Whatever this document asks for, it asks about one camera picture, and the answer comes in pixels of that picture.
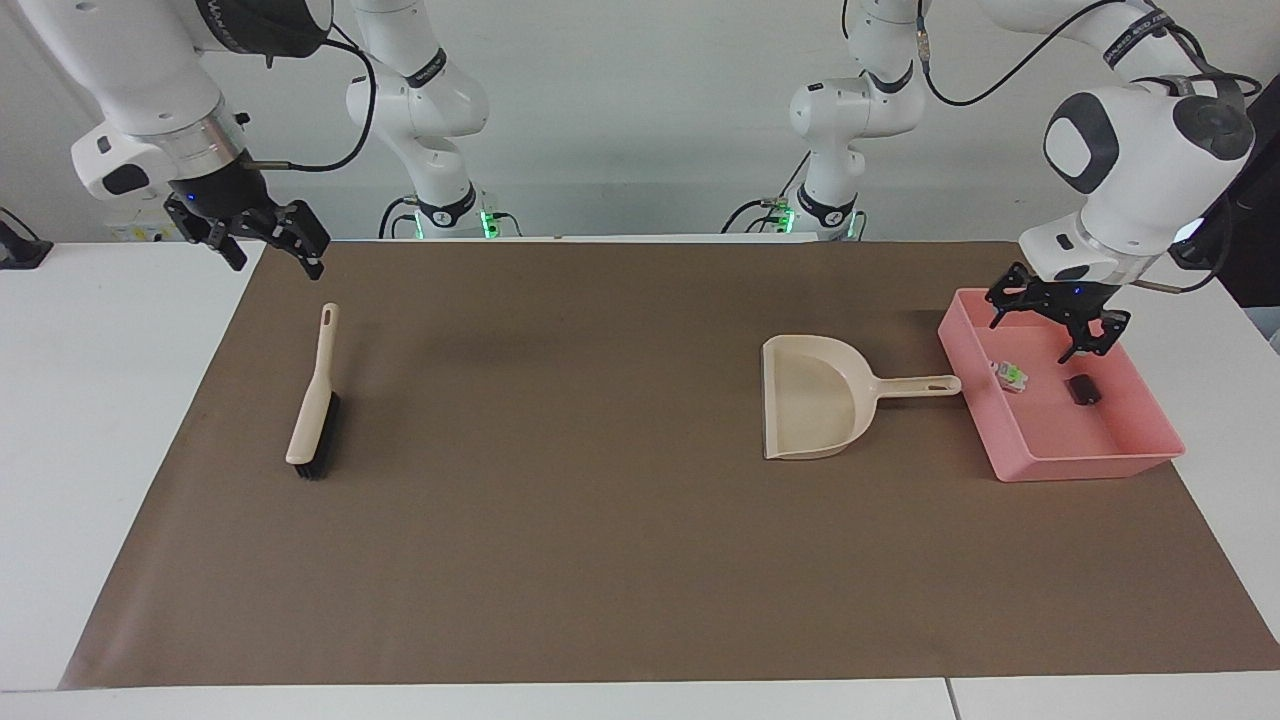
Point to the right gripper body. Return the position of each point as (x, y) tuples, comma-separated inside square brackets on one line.
[(228, 190)]

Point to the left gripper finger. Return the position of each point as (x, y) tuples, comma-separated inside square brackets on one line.
[(1018, 292), (1095, 327)]

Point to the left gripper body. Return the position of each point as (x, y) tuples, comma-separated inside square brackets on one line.
[(1082, 291)]

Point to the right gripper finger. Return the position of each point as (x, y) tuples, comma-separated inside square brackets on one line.
[(298, 236), (212, 234)]

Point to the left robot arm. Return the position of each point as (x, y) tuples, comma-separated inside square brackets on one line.
[(1150, 170)]

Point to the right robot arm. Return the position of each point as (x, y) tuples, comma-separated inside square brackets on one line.
[(150, 85)]

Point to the pink plastic bin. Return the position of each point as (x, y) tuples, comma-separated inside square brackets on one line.
[(1090, 440)]

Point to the small black electronic part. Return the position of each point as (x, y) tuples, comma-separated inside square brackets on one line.
[(1083, 389)]

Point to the small white green electronic part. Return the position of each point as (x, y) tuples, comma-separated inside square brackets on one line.
[(1010, 375)]

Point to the beige hand brush black bristles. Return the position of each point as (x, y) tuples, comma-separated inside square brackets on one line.
[(316, 400)]

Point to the black stand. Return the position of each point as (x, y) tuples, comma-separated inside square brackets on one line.
[(22, 250)]

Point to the beige plastic dustpan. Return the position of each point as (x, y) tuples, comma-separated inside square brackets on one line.
[(815, 400)]

